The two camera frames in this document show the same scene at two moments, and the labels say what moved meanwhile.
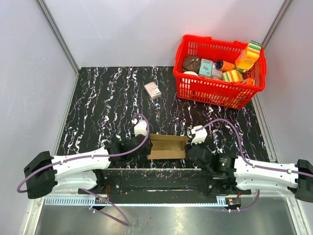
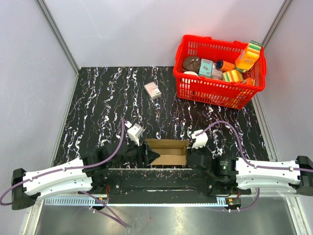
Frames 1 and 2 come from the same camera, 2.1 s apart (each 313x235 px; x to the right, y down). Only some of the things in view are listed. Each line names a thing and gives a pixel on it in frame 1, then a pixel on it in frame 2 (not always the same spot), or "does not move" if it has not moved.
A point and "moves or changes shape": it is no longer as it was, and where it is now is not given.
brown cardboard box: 165,146 moves or changes shape
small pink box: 153,90 does not move
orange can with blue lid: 223,65 does not move
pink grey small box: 216,73 does not move
